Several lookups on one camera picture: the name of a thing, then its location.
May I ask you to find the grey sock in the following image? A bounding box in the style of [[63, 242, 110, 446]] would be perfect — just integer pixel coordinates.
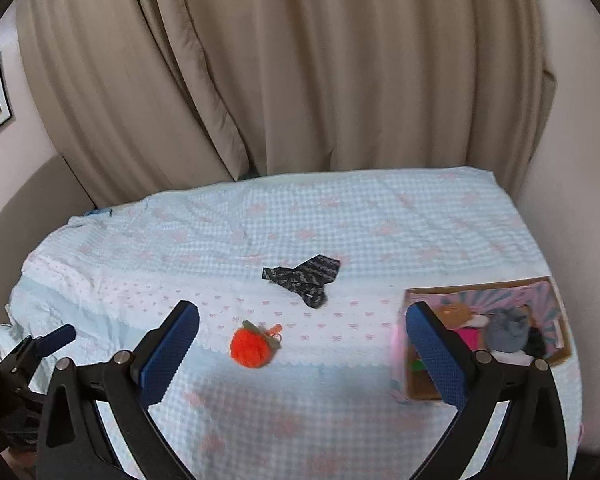
[[485, 308, 531, 353]]

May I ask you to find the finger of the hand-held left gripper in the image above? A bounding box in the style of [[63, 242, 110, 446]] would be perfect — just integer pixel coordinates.
[[30, 324, 77, 361], [0, 335, 46, 396]]

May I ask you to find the magenta pouch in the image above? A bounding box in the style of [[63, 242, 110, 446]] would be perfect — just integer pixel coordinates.
[[455, 327, 487, 349]]

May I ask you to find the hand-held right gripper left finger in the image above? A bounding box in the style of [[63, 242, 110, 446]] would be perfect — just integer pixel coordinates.
[[36, 300, 201, 480]]

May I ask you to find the beige padded headboard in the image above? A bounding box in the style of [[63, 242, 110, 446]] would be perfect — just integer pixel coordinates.
[[0, 152, 98, 321]]

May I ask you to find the beige curtain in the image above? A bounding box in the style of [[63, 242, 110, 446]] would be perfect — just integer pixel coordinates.
[[15, 0, 558, 201]]

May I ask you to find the pink cardboard box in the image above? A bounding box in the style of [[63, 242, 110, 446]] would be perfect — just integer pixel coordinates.
[[390, 276, 573, 403]]

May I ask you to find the dark striped cloth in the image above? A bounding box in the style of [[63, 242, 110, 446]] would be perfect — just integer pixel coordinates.
[[262, 254, 342, 310]]

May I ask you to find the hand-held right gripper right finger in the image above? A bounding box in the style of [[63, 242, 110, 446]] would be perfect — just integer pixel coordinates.
[[405, 301, 570, 480]]

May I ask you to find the orange pom-pom keyring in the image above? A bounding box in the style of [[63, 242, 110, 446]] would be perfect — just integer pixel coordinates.
[[230, 321, 285, 369]]

